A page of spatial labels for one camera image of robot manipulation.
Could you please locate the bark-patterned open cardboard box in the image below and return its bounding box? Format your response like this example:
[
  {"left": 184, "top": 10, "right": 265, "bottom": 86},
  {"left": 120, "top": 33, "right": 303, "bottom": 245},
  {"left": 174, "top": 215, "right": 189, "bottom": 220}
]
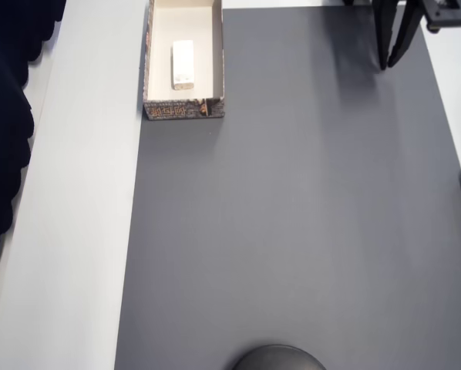
[{"left": 142, "top": 0, "right": 227, "bottom": 122}]

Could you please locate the white rectangular block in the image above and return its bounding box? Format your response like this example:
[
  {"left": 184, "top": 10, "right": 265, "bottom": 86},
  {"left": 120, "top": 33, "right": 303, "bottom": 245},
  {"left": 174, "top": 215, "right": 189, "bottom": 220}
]
[{"left": 171, "top": 39, "right": 197, "bottom": 92}]

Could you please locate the grey table mat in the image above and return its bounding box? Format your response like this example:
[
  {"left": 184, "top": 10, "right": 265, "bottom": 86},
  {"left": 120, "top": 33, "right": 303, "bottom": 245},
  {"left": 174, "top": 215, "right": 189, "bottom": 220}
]
[{"left": 113, "top": 5, "right": 461, "bottom": 370}]

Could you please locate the black round-base stand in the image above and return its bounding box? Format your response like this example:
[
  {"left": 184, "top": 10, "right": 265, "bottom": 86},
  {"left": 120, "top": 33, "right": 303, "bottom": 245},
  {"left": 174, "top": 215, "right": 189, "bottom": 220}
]
[{"left": 230, "top": 333, "right": 328, "bottom": 370}]

